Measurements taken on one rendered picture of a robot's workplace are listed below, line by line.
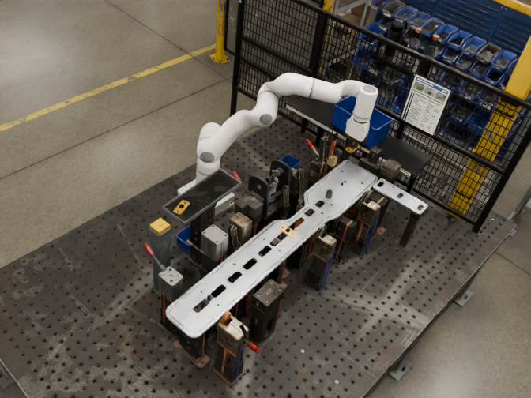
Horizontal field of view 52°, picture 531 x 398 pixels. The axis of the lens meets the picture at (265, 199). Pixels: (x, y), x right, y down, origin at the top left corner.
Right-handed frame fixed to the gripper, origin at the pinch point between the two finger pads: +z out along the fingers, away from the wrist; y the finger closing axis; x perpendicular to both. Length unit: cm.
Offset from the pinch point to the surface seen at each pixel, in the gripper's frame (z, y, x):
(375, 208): 22.6, 23.7, -7.1
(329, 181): 27.2, -5.9, -2.7
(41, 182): 128, -206, -58
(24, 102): 129, -301, -10
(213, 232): 16, -18, -79
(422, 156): 24, 21, 50
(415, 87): -10, 2, 54
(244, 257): 27, -4, -73
